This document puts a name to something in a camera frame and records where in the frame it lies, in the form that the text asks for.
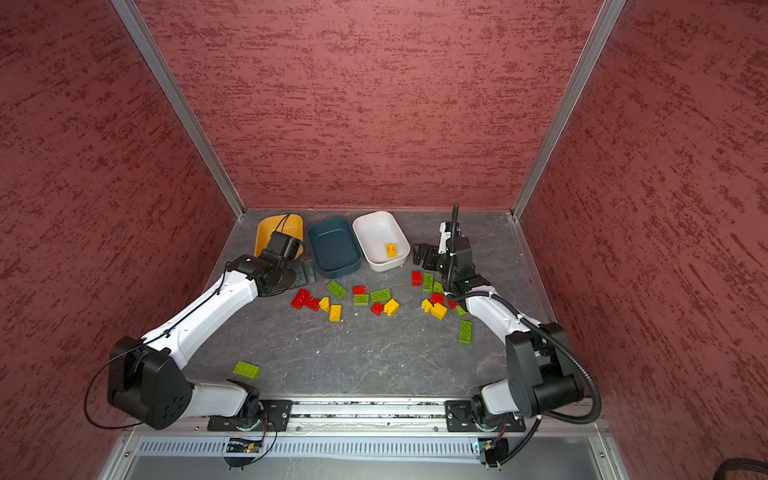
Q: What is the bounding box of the red brick cluster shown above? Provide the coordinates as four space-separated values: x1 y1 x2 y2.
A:
305 297 320 312

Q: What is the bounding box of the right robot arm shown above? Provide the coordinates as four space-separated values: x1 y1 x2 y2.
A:
412 220 602 426

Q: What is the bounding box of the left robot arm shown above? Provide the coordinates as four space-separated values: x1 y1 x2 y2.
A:
107 232 303 431

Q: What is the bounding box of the yellow plastic bin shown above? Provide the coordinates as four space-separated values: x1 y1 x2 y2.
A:
254 214 305 260

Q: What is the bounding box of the teal plastic bin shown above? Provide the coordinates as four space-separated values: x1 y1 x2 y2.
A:
308 217 363 280

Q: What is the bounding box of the white plastic bin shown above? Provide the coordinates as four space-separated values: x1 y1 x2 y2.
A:
352 211 411 273

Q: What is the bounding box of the green long brick right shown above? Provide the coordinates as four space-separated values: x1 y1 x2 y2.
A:
459 320 473 345

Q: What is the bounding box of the green brick under red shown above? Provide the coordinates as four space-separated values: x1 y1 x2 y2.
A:
353 294 370 307

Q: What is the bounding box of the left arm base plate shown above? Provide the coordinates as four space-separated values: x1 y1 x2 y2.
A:
207 399 293 434

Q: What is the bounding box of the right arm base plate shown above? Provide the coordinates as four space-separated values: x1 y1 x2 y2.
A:
444 398 526 433

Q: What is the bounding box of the aluminium front rail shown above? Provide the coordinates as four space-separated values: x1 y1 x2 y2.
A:
122 395 610 436

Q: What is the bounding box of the left corner aluminium post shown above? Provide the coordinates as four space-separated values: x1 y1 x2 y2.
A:
111 0 247 221

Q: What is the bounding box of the corner aluminium post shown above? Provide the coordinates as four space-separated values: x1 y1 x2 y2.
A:
111 0 247 221
511 0 626 223

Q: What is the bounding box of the right corner aluminium post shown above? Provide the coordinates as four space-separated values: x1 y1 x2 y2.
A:
511 0 626 223

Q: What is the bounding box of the black cable bottom right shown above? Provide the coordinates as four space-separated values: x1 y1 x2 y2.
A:
711 457 768 480

